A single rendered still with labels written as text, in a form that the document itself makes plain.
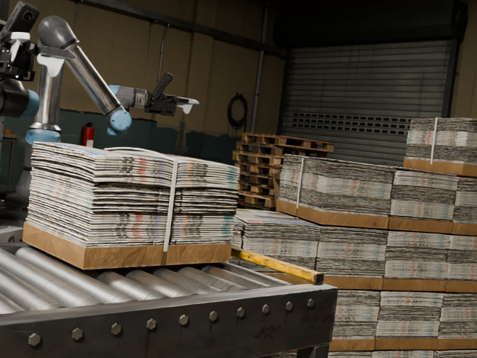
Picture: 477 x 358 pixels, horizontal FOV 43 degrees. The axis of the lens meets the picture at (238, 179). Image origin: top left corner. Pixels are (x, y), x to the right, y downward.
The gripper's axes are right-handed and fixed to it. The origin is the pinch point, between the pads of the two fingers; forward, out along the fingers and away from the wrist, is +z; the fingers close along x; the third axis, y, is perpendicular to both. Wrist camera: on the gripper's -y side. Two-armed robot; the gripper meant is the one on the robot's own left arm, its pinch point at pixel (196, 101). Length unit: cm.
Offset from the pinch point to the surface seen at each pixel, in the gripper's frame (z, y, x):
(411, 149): 97, 7, 6
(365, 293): 63, 58, 51
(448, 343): 105, 77, 49
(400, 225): 74, 32, 46
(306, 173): 39, 19, 32
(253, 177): 216, 136, -578
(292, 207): 38, 34, 26
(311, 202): 40, 28, 39
